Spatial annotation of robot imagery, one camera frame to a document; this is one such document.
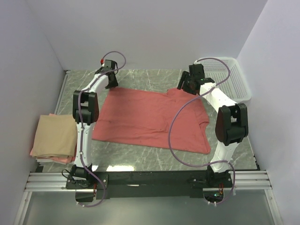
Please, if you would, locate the red t shirt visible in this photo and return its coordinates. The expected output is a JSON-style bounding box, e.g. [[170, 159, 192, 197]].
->
[[92, 87, 210, 154]]

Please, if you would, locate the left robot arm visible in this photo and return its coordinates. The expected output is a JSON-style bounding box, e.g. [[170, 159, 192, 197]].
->
[[72, 59, 118, 188]]

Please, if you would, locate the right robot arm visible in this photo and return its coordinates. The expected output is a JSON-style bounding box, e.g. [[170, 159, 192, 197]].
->
[[177, 64, 248, 187]]

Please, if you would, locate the white plastic basket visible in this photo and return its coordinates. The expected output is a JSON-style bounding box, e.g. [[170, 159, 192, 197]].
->
[[198, 57, 251, 103]]

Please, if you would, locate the folded pink t shirt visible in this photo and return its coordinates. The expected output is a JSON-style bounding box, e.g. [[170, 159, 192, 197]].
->
[[30, 113, 78, 165]]

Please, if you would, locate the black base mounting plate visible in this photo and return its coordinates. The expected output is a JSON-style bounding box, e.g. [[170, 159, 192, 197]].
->
[[66, 170, 233, 202]]

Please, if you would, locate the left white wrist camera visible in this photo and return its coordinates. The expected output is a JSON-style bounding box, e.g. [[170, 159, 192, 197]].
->
[[100, 59, 105, 66]]

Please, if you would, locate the aluminium rail frame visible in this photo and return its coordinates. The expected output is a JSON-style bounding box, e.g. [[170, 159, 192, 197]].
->
[[14, 171, 283, 225]]

